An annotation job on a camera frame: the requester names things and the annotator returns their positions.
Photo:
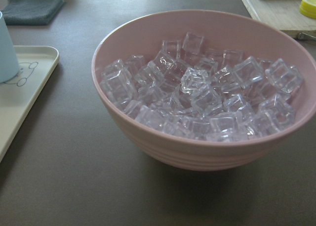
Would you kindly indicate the clear ice cubes pile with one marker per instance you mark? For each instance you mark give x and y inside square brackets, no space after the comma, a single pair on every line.
[215,95]

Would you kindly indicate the half lemon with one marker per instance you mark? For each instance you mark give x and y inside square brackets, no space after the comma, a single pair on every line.
[308,8]

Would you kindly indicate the grey folded cloth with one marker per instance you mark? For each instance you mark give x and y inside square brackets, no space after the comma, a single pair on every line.
[31,12]

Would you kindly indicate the pink bowl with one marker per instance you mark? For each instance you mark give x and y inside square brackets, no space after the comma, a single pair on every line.
[221,30]

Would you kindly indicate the light blue cup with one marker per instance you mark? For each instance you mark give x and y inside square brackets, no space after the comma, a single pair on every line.
[9,66]

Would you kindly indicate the cream serving tray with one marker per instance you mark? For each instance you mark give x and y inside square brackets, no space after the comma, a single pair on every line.
[18,95]

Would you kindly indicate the bamboo cutting board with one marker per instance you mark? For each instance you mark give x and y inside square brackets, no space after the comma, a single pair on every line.
[283,15]

